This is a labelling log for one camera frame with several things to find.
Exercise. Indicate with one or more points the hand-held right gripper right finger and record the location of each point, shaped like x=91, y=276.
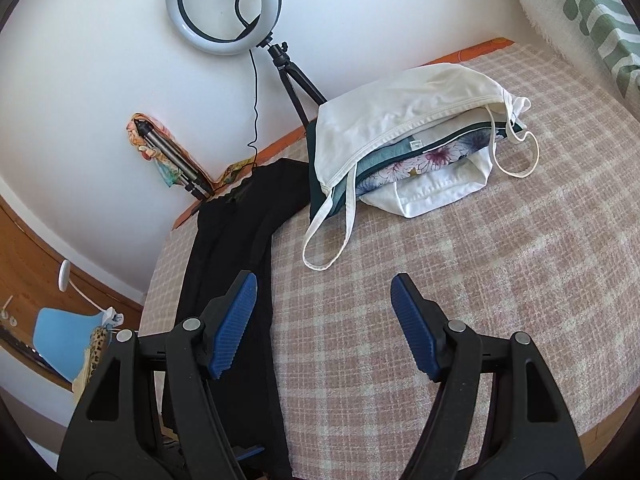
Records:
x=415, y=332

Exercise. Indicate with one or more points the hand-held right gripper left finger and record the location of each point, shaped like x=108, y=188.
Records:
x=232, y=327

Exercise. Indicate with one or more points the black garment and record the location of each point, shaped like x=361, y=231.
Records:
x=225, y=230

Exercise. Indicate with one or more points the pink checked blanket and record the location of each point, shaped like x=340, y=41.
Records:
x=400, y=240

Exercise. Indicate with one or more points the small white crumpled cloth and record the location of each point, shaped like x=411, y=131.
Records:
x=112, y=318

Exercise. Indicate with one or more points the leopard print cloth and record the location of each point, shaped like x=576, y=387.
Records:
x=97, y=347

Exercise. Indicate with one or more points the white folded garment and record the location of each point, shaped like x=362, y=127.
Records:
x=440, y=190

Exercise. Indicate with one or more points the blue rounded object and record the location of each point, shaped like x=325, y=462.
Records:
x=65, y=340

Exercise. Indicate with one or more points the floral print garment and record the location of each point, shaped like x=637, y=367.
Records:
x=425, y=160

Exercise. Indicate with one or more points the white desk lamp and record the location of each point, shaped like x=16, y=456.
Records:
x=64, y=275

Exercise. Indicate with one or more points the folded silver tripod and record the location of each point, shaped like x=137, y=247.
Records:
x=170, y=155

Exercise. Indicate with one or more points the orange bed sheet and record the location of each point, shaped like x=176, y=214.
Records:
x=287, y=146

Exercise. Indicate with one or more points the wooden furniture panel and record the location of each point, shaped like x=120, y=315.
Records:
x=40, y=255

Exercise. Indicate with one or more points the colourful orange scarf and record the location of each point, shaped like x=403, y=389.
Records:
x=135, y=140

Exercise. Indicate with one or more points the small black tripod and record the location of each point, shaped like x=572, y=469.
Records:
x=295, y=85

